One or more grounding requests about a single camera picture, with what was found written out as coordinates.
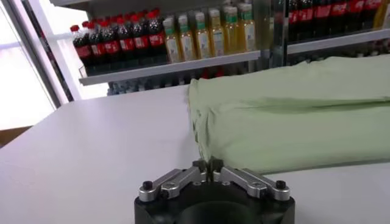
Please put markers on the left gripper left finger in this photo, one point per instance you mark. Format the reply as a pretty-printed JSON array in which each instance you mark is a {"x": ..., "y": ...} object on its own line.
[{"x": 176, "y": 182}]

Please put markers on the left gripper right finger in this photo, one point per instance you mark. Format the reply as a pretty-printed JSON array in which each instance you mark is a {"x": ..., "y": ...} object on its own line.
[{"x": 250, "y": 182}]

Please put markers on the light green t-shirt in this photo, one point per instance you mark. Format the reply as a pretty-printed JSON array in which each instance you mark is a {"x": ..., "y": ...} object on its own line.
[{"x": 289, "y": 137}]

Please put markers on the grey metal shelf unit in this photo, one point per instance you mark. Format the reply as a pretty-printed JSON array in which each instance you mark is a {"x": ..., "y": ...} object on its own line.
[
  {"x": 152, "y": 71},
  {"x": 335, "y": 42}
]

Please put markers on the yellow juice bottle white cap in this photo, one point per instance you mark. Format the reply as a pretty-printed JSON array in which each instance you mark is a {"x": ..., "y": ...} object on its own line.
[
  {"x": 187, "y": 42},
  {"x": 202, "y": 39},
  {"x": 217, "y": 36},
  {"x": 246, "y": 30},
  {"x": 231, "y": 34},
  {"x": 384, "y": 12},
  {"x": 171, "y": 44}
]

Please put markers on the cola bottle red cap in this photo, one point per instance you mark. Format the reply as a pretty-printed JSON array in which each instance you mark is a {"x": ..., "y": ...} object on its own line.
[
  {"x": 126, "y": 44},
  {"x": 82, "y": 50},
  {"x": 97, "y": 48},
  {"x": 356, "y": 7},
  {"x": 293, "y": 18},
  {"x": 111, "y": 46},
  {"x": 322, "y": 12},
  {"x": 338, "y": 9},
  {"x": 371, "y": 6},
  {"x": 140, "y": 42},
  {"x": 157, "y": 39},
  {"x": 306, "y": 15}
]

